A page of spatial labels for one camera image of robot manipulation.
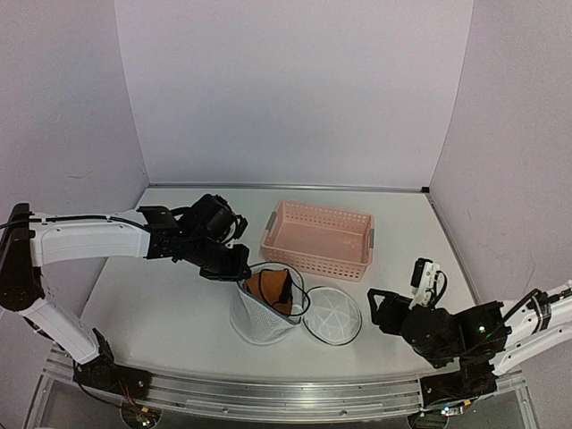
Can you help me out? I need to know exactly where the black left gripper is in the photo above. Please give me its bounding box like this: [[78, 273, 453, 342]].
[[185, 234, 252, 282]]

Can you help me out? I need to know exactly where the orange black bra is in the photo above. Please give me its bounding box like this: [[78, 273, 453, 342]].
[[241, 269, 311, 317]]

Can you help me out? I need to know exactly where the white mesh laundry bag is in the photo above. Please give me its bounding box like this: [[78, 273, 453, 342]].
[[230, 262, 363, 347]]

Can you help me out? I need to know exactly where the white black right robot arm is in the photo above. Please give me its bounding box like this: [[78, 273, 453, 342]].
[[366, 282, 571, 411]]

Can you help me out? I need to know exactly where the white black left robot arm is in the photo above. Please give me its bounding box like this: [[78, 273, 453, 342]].
[[1, 194, 251, 400]]

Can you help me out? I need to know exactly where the pink perforated plastic basket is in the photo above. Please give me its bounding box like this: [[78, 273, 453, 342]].
[[261, 200, 374, 282]]

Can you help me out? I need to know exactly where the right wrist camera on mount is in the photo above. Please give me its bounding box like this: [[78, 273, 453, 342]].
[[409, 258, 448, 309]]

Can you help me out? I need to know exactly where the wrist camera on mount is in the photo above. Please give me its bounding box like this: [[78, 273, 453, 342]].
[[172, 194, 248, 245], [409, 258, 448, 309]]

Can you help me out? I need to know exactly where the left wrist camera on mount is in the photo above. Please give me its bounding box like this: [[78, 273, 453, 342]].
[[172, 194, 248, 245]]

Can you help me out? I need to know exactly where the aluminium rail at table back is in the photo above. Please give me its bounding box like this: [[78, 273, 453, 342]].
[[148, 182, 430, 194]]

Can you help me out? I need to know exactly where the aluminium front rail frame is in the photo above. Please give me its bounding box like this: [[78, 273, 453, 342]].
[[22, 346, 540, 428]]

